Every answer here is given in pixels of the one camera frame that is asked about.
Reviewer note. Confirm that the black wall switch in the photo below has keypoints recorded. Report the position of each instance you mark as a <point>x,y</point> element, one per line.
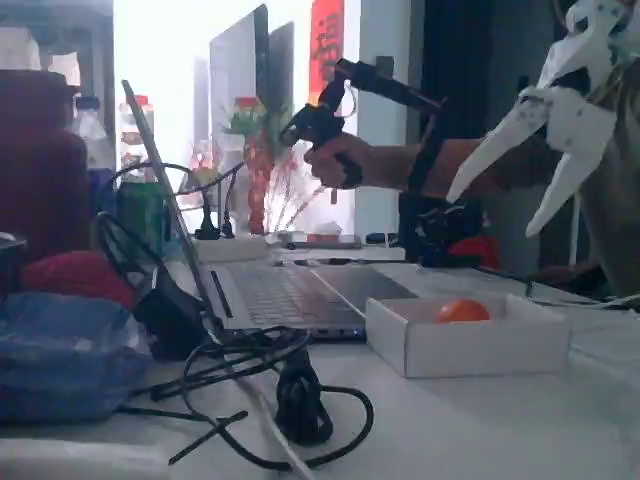
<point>386,62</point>

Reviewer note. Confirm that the person left hand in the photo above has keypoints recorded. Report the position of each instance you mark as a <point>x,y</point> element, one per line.
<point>570,277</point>

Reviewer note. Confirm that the red knitted pouch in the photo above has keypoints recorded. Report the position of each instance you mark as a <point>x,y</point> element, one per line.
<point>75,277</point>

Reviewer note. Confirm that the white cardboard box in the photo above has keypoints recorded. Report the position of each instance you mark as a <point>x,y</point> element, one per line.
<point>475,345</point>

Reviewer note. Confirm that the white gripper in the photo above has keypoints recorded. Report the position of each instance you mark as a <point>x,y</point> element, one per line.
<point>564,116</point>

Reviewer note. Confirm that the red orange banner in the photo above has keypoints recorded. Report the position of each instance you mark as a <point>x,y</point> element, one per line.
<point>326,30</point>

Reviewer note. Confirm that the person torso olive clothes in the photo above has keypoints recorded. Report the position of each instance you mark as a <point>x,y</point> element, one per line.
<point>620,200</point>

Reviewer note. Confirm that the dark red container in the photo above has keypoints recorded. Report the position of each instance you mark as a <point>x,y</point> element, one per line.
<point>40,165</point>

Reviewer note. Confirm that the black plug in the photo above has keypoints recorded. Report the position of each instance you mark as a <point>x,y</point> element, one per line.
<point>227,227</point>
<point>206,231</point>

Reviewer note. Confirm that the white and red container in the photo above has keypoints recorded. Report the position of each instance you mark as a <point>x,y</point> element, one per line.
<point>325,235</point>

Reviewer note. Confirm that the person right hand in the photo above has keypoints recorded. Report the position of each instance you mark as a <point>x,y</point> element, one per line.
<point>340,160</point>

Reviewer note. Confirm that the plant in red vase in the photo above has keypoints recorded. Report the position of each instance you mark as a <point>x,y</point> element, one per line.
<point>257,170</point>

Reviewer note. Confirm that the small black power adapter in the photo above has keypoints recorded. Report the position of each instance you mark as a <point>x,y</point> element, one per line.
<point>170,320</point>

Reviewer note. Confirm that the black leader arm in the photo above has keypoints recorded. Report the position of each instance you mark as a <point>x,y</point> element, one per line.
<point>390,84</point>

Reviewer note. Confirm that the silver laptop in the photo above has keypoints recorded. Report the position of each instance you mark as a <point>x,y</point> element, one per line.
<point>280,300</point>

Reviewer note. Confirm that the clear bottle blue cap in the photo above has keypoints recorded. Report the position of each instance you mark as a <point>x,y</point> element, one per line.
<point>90,130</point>

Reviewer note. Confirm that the orange fruit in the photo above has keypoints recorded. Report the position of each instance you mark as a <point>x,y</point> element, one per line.
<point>462,311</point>

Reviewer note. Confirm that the jar with red lid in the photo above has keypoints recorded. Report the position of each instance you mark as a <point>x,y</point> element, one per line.
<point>136,130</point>

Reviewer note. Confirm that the grey upright panel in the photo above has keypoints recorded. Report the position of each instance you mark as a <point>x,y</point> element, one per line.
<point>282,65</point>
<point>235,80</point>

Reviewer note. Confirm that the blue plastic bag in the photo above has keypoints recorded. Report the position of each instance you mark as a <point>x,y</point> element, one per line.
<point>60,360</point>

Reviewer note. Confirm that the white power strip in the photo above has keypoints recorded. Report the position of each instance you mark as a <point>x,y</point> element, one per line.
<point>230,251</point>

